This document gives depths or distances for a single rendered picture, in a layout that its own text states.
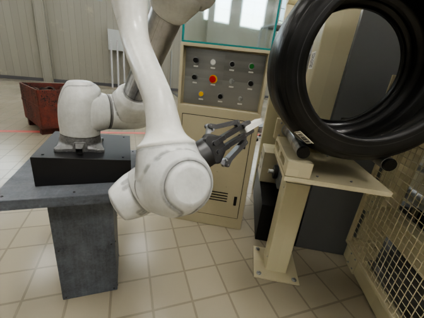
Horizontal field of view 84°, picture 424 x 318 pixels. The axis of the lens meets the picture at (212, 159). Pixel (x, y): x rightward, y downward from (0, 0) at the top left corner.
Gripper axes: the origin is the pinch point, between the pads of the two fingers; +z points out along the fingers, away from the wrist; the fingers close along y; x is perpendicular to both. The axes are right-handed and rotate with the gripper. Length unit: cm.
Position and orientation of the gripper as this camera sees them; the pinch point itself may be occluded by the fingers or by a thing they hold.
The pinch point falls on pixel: (250, 125)
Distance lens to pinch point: 68.8
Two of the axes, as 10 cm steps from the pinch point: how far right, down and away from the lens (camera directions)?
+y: 4.0, 8.8, 2.6
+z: 7.7, -4.8, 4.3
